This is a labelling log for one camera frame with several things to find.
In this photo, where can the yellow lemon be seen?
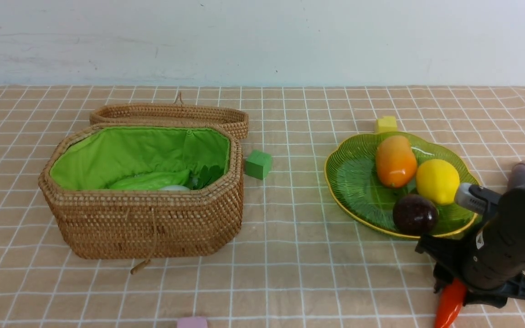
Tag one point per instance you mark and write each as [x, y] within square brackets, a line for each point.
[438, 181]

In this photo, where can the yellow foam cube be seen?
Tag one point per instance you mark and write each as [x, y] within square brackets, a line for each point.
[386, 124]

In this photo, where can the white radish green leaves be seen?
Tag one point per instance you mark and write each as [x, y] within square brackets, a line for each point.
[198, 179]

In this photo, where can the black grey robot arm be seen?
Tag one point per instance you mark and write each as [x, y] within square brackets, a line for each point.
[489, 204]

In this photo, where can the orange yellow mango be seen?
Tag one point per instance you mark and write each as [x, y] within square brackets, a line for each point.
[396, 164]

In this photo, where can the green foam cube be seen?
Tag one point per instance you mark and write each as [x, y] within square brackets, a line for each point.
[258, 164]

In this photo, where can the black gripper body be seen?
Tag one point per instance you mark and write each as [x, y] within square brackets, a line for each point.
[489, 261]

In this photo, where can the woven rattan basket lid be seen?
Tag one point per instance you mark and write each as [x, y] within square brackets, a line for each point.
[234, 121]

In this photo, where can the pink foam block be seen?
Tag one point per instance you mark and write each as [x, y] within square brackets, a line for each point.
[192, 322]

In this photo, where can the woven rattan basket green lining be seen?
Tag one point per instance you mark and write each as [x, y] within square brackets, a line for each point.
[99, 223]

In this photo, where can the green bitter gourd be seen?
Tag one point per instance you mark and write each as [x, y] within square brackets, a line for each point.
[152, 181]

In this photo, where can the dark purple mangosteen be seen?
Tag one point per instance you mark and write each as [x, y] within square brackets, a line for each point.
[414, 215]

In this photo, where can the dark purple eggplant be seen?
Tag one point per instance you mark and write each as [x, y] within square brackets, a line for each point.
[517, 176]

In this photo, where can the orange carrot green leaves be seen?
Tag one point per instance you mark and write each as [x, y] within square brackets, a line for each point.
[450, 304]

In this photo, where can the green glass leaf plate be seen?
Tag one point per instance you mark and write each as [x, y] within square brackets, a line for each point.
[350, 172]

